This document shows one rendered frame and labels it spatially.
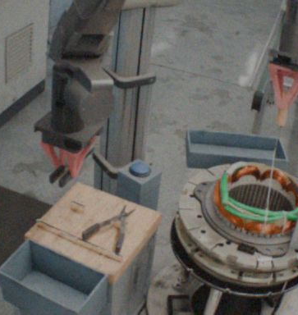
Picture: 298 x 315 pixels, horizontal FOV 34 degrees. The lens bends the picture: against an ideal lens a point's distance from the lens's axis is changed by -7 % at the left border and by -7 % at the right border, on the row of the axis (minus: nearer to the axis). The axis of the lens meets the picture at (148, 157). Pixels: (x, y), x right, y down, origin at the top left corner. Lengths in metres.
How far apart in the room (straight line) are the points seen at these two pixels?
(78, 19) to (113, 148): 0.67
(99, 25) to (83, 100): 0.11
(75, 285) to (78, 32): 0.46
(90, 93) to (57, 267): 0.36
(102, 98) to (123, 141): 0.60
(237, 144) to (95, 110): 0.65
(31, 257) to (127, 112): 0.49
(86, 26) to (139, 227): 0.42
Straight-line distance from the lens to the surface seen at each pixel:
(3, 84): 3.24
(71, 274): 0.92
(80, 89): 0.72
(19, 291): 0.87
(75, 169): 0.86
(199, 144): 1.29
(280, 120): 0.89
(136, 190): 1.14
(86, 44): 0.75
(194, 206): 0.98
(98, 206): 1.00
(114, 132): 1.31
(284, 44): 0.87
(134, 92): 1.26
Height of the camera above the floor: 1.70
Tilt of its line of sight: 33 degrees down
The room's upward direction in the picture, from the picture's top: 6 degrees clockwise
